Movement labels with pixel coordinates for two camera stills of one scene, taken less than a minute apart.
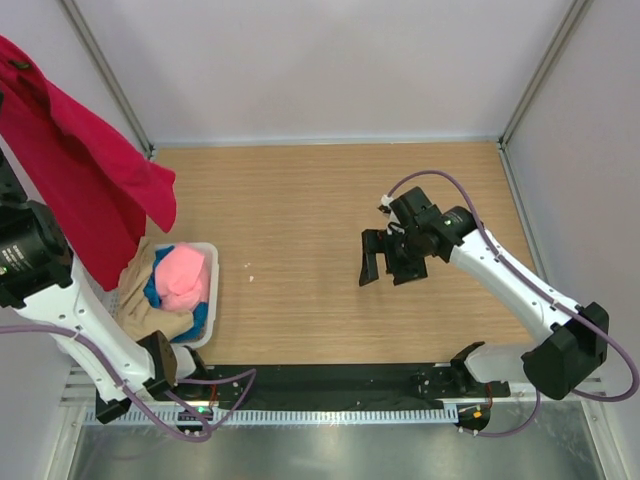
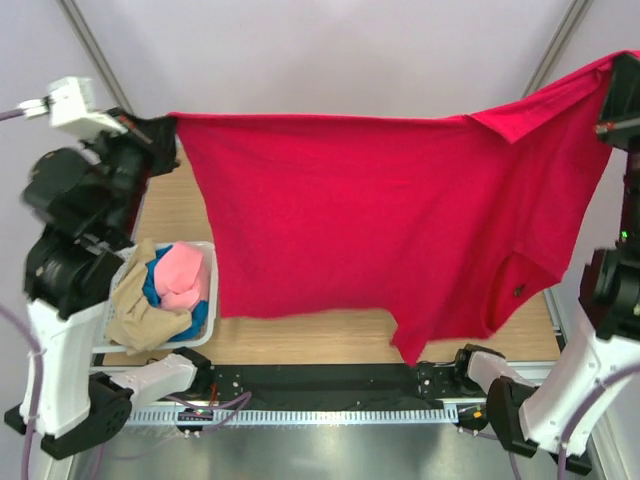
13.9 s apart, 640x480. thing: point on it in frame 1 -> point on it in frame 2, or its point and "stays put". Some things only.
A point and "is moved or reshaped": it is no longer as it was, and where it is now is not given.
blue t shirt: x=200 y=311 stays put
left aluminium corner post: x=77 y=23 stays put
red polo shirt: x=99 y=187 is moved or reshaped
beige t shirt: x=138 y=316 stays put
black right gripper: x=395 y=255 -> x=621 y=93
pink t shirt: x=183 y=277 stays put
